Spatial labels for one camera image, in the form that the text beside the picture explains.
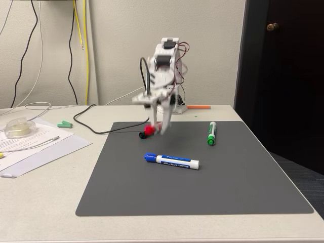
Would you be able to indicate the red dry-erase marker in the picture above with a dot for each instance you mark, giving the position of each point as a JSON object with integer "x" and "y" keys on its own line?
{"x": 149, "y": 129}

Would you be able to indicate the black dry-erase marker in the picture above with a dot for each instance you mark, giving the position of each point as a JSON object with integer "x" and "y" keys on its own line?
{"x": 142, "y": 135}

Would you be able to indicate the green dry-erase marker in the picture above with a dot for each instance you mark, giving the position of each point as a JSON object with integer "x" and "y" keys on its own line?
{"x": 211, "y": 132}

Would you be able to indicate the blue dry-erase marker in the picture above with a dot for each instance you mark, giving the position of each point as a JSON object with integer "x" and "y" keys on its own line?
{"x": 177, "y": 162}

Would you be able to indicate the orange bar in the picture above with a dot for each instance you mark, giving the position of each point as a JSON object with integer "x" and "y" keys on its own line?
{"x": 198, "y": 107}

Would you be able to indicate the grey rectangular mat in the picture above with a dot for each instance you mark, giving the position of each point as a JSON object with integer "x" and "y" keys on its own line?
{"x": 192, "y": 187}

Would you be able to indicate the blank white paper sheet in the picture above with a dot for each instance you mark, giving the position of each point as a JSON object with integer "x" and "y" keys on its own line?
{"x": 63, "y": 149}

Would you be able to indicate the printed white paper sheet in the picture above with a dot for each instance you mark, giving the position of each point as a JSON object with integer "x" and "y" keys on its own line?
{"x": 45, "y": 131}

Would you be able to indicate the brass door knob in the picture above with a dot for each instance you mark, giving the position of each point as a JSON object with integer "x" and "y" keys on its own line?
{"x": 272, "y": 26}

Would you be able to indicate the dark door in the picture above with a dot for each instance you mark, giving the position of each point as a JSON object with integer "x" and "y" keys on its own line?
{"x": 291, "y": 88}

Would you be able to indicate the clear tape dispenser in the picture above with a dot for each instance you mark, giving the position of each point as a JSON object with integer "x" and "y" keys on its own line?
{"x": 19, "y": 127}

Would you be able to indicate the white gripper camera module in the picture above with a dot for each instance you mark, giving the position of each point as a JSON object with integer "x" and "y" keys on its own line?
{"x": 145, "y": 98}

